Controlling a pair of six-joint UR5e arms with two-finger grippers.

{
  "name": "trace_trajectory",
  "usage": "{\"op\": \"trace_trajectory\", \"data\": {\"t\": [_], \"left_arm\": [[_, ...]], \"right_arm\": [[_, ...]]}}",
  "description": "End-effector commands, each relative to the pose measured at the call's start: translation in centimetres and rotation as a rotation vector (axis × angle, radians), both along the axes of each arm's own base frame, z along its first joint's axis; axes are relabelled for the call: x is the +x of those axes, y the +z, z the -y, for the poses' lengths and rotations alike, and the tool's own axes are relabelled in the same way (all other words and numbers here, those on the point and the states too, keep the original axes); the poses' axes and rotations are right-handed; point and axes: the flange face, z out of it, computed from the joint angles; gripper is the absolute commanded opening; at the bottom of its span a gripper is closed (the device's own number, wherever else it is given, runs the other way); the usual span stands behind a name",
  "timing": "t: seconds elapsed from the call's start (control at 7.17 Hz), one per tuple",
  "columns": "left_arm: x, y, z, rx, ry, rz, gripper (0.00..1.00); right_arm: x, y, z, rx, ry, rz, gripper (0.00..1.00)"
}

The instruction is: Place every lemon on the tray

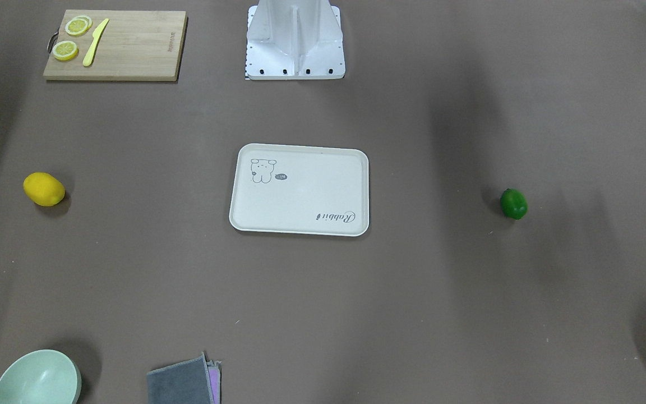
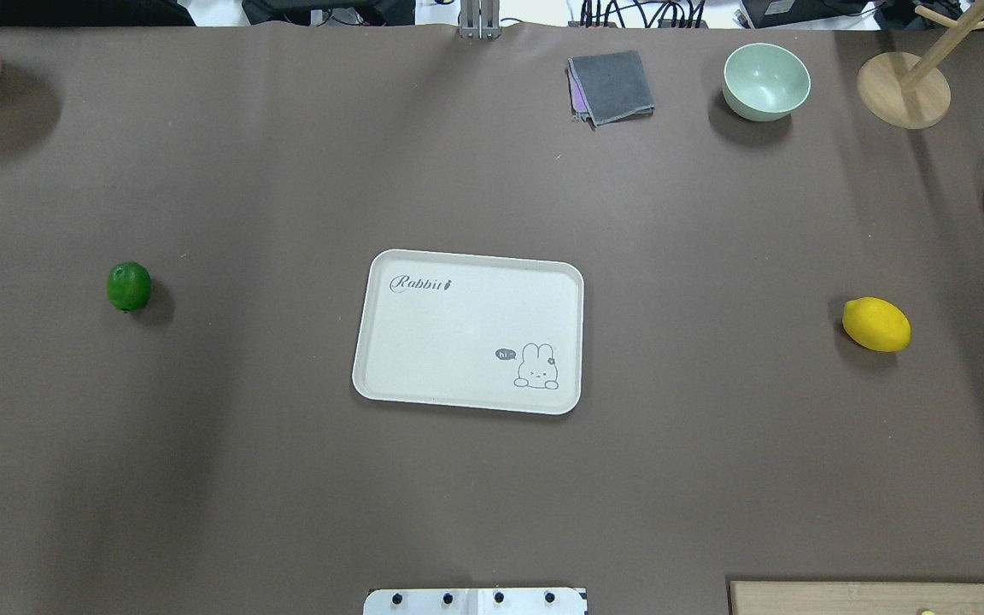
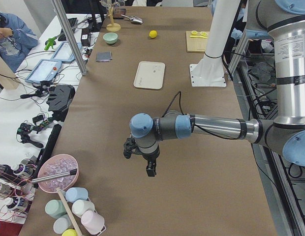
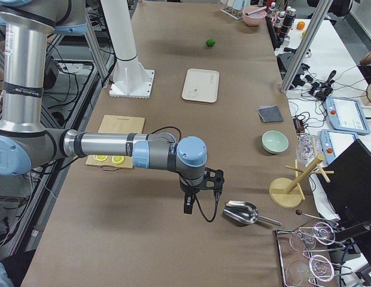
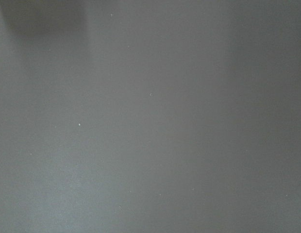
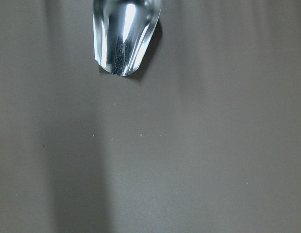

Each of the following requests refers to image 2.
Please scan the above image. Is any green lime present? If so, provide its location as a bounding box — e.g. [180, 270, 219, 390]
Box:
[106, 261, 152, 312]

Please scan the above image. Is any yellow lemon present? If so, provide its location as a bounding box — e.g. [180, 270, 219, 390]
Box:
[842, 296, 912, 353]

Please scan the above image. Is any white rabbit tray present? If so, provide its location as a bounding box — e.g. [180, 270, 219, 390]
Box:
[352, 249, 585, 416]

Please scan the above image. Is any folded grey cloth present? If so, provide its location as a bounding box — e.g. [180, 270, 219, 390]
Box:
[566, 50, 655, 127]

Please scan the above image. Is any mint green bowl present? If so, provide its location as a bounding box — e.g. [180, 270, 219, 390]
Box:
[722, 43, 811, 122]

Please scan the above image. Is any wooden cutting board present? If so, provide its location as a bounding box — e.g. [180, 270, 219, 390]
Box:
[729, 581, 984, 614]

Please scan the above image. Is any wooden mug tree stand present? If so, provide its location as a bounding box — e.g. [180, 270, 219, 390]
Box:
[858, 1, 984, 130]

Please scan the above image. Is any aluminium frame post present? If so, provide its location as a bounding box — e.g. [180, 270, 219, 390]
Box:
[458, 0, 502, 39]

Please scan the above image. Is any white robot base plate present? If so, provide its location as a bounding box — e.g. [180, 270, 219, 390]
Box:
[362, 587, 589, 614]

